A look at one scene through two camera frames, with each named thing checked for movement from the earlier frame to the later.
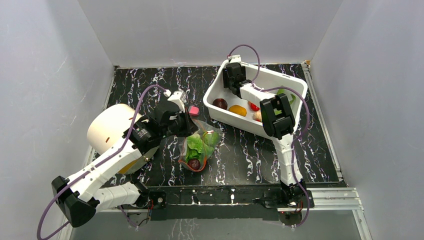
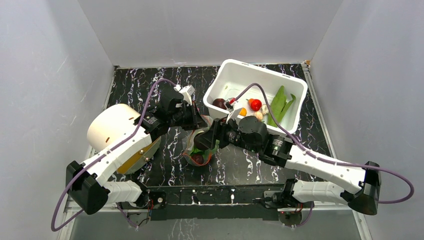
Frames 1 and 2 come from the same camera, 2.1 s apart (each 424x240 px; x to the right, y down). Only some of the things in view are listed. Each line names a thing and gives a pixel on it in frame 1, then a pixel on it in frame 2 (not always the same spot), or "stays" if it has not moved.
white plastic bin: x=225 y=103 stays
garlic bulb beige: x=257 y=116 stays
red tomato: x=254 y=107 stays
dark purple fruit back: x=194 y=164 → x=197 y=158
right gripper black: x=234 y=74 → x=216 y=134
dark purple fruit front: x=221 y=103 stays
